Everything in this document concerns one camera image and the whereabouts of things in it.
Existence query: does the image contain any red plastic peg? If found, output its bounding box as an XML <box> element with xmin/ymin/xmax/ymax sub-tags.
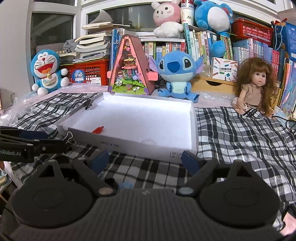
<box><xmin>92</xmin><ymin>126</ymin><xmax>104</xmax><ymax>134</ymax></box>

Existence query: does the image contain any black binder clip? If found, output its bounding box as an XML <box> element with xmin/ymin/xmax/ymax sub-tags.
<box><xmin>62</xmin><ymin>131</ymin><xmax>77</xmax><ymax>145</ymax></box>

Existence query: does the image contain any person's left hand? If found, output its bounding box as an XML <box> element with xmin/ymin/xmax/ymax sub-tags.
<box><xmin>0</xmin><ymin>161</ymin><xmax>5</xmax><ymax>170</ymax></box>

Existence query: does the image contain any person's right hand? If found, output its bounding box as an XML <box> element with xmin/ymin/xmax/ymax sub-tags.
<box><xmin>280</xmin><ymin>212</ymin><xmax>296</xmax><ymax>236</ymax></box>

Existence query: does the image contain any white cardboard box tray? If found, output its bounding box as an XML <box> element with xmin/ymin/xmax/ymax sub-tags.
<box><xmin>56</xmin><ymin>92</ymin><xmax>198</xmax><ymax>164</ymax></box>

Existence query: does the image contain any black clip on box edge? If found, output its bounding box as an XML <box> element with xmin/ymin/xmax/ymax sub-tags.
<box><xmin>84</xmin><ymin>99</ymin><xmax>94</xmax><ymax>110</ymax></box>

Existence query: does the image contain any Doraemon plush toy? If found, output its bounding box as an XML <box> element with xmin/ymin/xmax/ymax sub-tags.
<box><xmin>30</xmin><ymin>49</ymin><xmax>70</xmax><ymax>96</ymax></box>

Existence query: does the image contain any wooden drawer box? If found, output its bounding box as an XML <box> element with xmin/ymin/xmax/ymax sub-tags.
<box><xmin>190</xmin><ymin>75</ymin><xmax>236</xmax><ymax>94</ymax></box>

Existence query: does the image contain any red plastic crate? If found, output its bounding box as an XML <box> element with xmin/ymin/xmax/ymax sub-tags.
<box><xmin>60</xmin><ymin>59</ymin><xmax>109</xmax><ymax>86</ymax></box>

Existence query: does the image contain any pink triangular miniature house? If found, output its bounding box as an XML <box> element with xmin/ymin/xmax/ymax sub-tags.
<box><xmin>107</xmin><ymin>35</ymin><xmax>158</xmax><ymax>95</ymax></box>

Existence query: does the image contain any brown haired baby doll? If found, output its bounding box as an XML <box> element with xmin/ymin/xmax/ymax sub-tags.
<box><xmin>231</xmin><ymin>57</ymin><xmax>276</xmax><ymax>117</ymax></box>

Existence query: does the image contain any white label printer box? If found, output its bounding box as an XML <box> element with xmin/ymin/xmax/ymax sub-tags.
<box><xmin>211</xmin><ymin>57</ymin><xmax>238</xmax><ymax>82</ymax></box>

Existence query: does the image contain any Stitch plush toy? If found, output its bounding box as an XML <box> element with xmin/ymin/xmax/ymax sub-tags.
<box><xmin>148</xmin><ymin>51</ymin><xmax>204</xmax><ymax>103</ymax></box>

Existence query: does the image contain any stack of paper books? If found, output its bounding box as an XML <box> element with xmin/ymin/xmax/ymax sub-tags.
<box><xmin>57</xmin><ymin>10</ymin><xmax>132</xmax><ymax>63</ymax></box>

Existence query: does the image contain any row of upright books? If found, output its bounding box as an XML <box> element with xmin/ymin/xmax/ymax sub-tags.
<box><xmin>110</xmin><ymin>28</ymin><xmax>295</xmax><ymax>106</ymax></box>

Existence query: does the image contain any red plastic basket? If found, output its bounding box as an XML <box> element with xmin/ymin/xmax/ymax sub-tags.
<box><xmin>231</xmin><ymin>18</ymin><xmax>273</xmax><ymax>46</ymax></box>

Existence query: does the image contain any blue penguin plush toy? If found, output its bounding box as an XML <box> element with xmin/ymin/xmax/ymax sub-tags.
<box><xmin>194</xmin><ymin>0</ymin><xmax>234</xmax><ymax>58</ymax></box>

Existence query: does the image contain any pink bunny plush toy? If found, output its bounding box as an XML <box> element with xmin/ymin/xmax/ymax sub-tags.
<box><xmin>151</xmin><ymin>0</ymin><xmax>184</xmax><ymax>39</ymax></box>

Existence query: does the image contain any paper cup with red lid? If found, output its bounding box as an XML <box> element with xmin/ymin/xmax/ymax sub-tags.
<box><xmin>180</xmin><ymin>0</ymin><xmax>195</xmax><ymax>26</ymax></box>

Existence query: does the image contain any blue cardboard box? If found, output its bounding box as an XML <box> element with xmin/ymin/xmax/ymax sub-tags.
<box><xmin>271</xmin><ymin>19</ymin><xmax>296</xmax><ymax>62</ymax></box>

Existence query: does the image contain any black cable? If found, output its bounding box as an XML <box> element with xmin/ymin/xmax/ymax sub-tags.
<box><xmin>271</xmin><ymin>115</ymin><xmax>296</xmax><ymax>132</ymax></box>

